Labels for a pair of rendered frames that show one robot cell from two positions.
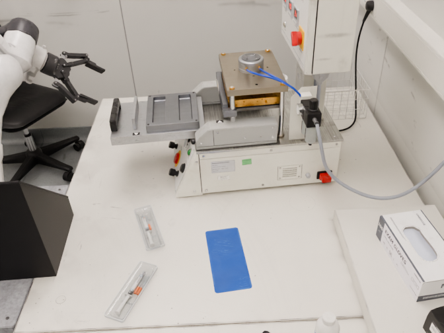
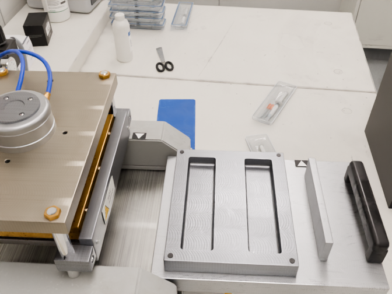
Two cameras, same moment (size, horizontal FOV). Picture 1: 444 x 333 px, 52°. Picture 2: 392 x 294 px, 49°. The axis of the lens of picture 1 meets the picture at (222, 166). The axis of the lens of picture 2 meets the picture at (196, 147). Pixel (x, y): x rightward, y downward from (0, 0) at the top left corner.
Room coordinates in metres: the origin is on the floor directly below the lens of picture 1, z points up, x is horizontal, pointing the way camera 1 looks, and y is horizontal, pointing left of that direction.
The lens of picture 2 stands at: (1.69, 0.15, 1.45)
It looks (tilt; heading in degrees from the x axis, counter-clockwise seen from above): 43 degrees down; 187
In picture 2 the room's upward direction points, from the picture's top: straight up
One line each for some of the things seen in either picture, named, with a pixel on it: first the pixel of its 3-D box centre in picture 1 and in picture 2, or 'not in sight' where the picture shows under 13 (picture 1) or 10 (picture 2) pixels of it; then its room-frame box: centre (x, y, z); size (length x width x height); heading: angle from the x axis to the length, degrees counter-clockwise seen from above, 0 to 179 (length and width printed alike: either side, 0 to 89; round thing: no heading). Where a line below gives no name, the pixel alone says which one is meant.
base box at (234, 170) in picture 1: (250, 144); not in sight; (1.30, -0.10, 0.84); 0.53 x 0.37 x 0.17; 94
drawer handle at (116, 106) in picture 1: (115, 113); (364, 207); (1.29, 0.34, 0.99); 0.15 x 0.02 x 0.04; 4
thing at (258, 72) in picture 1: (261, 78); (10, 135); (1.30, -0.14, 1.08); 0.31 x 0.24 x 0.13; 4
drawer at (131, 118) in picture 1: (158, 115); (263, 212); (1.30, 0.20, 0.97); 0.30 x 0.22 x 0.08; 94
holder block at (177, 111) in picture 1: (172, 110); (230, 205); (1.30, 0.15, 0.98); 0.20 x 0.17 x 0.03; 4
